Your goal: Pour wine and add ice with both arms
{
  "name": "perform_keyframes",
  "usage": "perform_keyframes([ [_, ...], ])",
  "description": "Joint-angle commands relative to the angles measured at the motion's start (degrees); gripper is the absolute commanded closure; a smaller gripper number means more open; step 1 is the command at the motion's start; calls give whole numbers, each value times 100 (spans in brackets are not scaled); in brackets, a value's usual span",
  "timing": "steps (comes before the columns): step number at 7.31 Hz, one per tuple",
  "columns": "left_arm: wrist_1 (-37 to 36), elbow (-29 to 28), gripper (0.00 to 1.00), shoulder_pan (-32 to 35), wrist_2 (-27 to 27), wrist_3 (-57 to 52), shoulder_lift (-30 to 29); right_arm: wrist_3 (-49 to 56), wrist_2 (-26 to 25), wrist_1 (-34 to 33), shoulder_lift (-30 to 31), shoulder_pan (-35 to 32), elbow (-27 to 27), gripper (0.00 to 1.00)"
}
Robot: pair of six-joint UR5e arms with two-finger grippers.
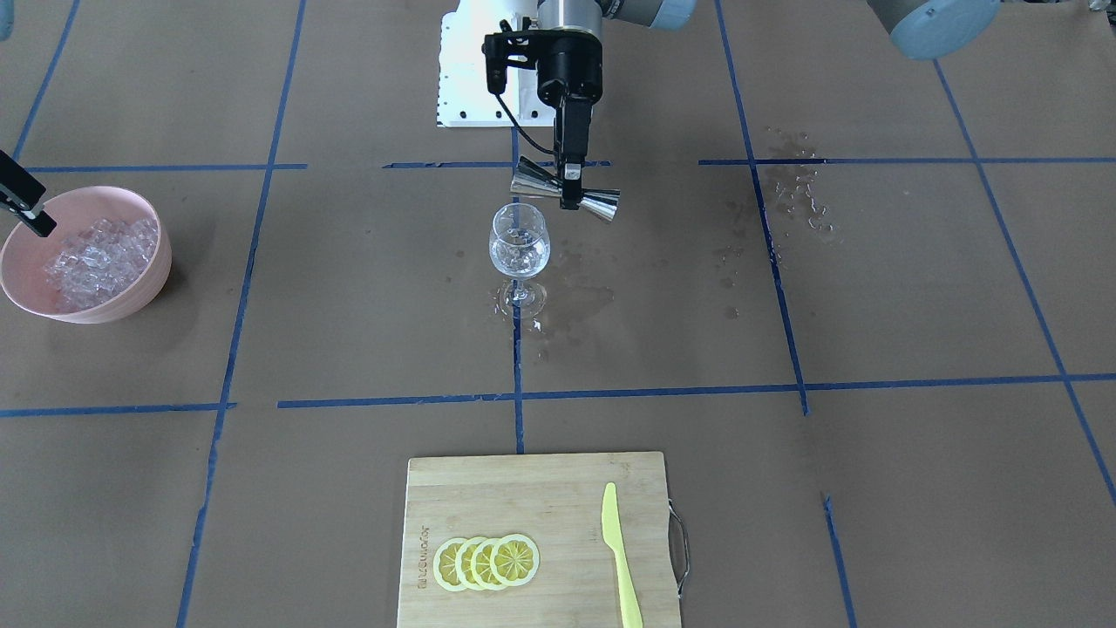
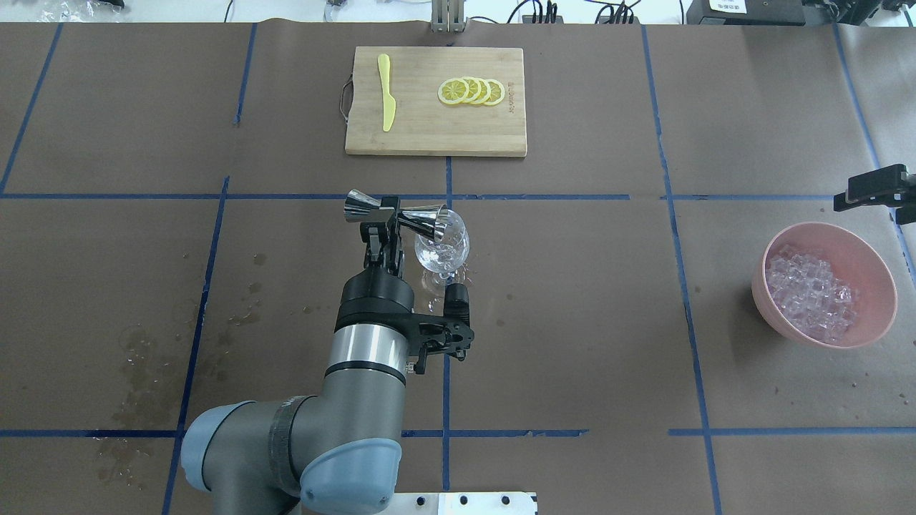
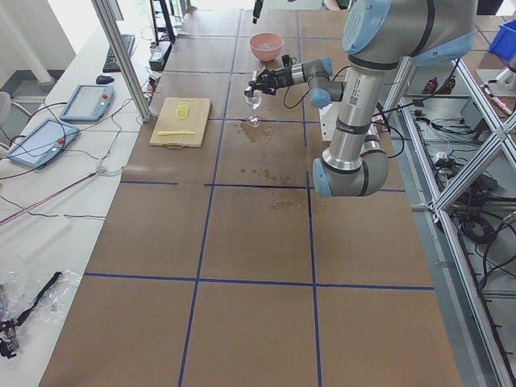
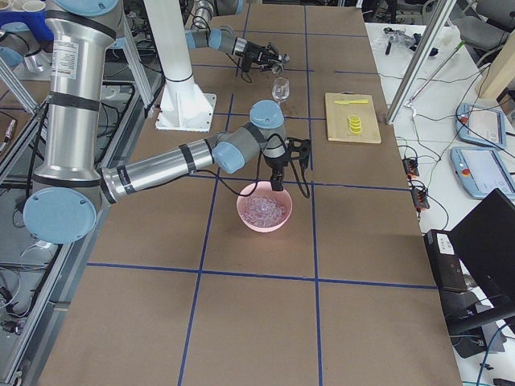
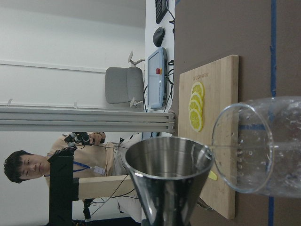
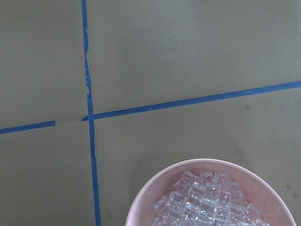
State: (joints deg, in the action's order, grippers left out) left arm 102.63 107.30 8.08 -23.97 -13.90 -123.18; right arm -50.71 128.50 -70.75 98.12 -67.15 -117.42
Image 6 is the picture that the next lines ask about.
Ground clear ice cube pile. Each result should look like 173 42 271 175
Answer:
152 170 268 226

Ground pink ribbed bowl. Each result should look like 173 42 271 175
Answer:
126 159 296 226

